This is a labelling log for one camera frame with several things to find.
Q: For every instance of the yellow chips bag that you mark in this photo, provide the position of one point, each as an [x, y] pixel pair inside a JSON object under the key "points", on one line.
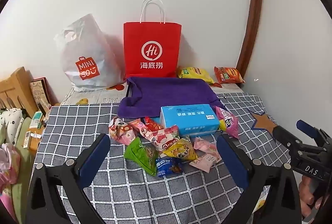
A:
{"points": [[194, 74]]}

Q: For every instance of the pink strawberry snack packet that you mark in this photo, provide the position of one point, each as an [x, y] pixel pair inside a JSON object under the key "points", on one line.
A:
{"points": [[137, 129]]}

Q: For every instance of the orange chips bag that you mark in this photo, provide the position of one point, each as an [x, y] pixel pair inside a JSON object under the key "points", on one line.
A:
{"points": [[229, 74]]}

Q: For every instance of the grey checked blanket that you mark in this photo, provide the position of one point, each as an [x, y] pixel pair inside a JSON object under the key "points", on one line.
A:
{"points": [[142, 198]]}

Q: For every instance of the pink bear snack packet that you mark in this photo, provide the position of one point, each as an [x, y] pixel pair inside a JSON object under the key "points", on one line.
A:
{"points": [[120, 133]]}

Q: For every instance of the white remote control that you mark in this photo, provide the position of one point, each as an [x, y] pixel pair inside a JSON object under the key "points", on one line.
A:
{"points": [[26, 140]]}

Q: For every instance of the yellow cracker snack packet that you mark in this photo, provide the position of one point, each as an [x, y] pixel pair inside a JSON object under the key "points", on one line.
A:
{"points": [[181, 151]]}

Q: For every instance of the purple towel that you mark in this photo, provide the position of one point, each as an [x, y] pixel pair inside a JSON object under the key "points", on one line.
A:
{"points": [[168, 91]]}

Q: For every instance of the brown wooden door frame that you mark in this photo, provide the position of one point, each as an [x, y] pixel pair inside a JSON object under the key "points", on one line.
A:
{"points": [[255, 6]]}

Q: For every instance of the red white snack packet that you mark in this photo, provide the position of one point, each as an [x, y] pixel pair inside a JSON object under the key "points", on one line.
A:
{"points": [[163, 138]]}

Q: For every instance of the pale pink snack packet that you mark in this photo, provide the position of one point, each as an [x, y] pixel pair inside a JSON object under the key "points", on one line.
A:
{"points": [[206, 161], [205, 144]]}

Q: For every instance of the green snack packet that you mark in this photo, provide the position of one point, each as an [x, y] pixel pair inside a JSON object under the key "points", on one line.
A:
{"points": [[140, 156]]}

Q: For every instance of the patterned book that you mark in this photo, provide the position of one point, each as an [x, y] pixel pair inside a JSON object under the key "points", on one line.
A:
{"points": [[41, 91]]}

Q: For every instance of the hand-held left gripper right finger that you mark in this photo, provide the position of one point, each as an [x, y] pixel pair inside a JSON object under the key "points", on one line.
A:
{"points": [[233, 161]]}

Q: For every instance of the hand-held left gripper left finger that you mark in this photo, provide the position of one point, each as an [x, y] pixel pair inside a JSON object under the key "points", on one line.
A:
{"points": [[93, 159]]}

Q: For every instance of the red paper bag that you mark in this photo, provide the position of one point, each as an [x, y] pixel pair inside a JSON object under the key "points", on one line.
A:
{"points": [[153, 32]]}

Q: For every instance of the red gold-print snack packet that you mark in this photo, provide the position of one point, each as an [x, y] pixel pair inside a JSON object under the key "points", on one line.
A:
{"points": [[153, 124]]}

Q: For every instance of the person's right hand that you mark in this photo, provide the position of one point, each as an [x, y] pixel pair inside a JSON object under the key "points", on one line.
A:
{"points": [[308, 195]]}

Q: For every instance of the pink yellow-edged snack packet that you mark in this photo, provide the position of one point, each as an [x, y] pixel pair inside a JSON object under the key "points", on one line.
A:
{"points": [[229, 120]]}

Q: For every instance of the small blue snack packet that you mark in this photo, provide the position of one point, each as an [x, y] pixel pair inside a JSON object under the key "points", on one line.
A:
{"points": [[168, 167]]}

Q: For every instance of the blue tissue pack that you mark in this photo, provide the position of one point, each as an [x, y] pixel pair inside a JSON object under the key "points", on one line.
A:
{"points": [[189, 117]]}

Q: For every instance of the white plastic bag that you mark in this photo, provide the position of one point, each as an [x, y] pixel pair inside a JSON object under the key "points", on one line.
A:
{"points": [[85, 47]]}

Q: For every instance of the pink cloth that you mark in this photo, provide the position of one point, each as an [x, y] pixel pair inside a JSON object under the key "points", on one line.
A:
{"points": [[7, 164]]}

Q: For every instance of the white dotted cloth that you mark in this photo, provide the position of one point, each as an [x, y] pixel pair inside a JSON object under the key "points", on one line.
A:
{"points": [[10, 125]]}

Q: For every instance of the white teal small box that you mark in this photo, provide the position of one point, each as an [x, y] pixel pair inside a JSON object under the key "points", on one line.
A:
{"points": [[36, 119]]}

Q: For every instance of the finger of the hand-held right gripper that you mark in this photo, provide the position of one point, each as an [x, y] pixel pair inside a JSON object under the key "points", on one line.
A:
{"points": [[307, 127], [285, 138]]}

